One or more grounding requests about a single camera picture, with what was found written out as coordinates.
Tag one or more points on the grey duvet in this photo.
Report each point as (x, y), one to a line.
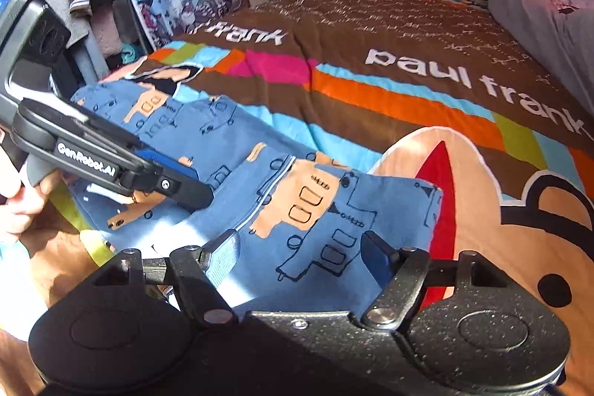
(543, 11)

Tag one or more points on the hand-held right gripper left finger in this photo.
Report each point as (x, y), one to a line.
(223, 259)

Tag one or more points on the brown striped printed bedspread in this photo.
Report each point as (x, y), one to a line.
(394, 76)

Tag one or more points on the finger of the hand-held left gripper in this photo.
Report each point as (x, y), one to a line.
(183, 191)
(162, 158)

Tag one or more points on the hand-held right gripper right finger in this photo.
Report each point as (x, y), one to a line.
(378, 259)

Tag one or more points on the blue car-print pants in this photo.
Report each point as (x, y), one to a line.
(278, 201)

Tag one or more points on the teal cloth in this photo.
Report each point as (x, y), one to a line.
(130, 52)

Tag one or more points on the person's left hand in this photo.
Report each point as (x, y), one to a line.
(18, 210)

